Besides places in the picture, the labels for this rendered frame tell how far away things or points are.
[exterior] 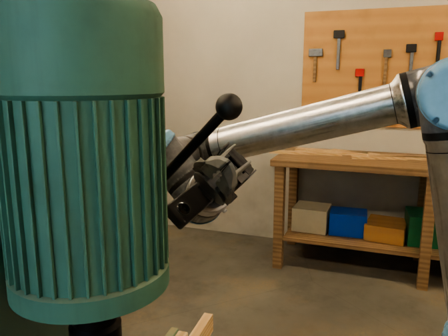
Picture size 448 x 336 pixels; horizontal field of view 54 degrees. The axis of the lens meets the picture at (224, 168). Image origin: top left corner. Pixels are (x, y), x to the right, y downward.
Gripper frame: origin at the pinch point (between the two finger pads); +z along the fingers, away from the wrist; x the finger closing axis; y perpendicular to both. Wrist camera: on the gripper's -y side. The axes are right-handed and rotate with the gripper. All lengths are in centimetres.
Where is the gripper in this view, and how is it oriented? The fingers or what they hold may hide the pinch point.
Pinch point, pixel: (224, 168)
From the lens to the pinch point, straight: 65.7
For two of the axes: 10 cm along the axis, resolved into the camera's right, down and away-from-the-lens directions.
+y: 7.0, -6.3, 3.3
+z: 2.0, -2.8, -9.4
